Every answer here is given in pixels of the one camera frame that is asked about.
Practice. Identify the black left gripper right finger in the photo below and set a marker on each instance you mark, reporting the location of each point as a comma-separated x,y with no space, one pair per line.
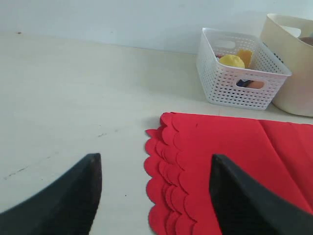
243,206

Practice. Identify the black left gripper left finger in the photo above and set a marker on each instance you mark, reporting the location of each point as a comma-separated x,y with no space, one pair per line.
66,207

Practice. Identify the red scalloped placemat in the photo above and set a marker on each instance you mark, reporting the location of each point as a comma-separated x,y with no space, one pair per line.
279,155

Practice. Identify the blue white milk carton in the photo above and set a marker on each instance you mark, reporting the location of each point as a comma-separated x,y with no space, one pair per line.
243,83

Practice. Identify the yellow lemon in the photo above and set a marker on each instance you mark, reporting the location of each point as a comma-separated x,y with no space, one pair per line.
232,61

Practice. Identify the yellow cheese wedge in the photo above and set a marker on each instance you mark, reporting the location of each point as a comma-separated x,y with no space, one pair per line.
245,56

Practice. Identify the brown wooden plate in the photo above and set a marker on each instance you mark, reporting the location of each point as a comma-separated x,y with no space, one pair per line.
307,40

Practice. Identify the white perforated plastic basket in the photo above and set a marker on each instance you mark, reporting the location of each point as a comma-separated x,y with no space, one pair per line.
218,81

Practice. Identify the cream plastic bin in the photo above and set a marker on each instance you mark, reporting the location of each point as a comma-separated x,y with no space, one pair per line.
281,34

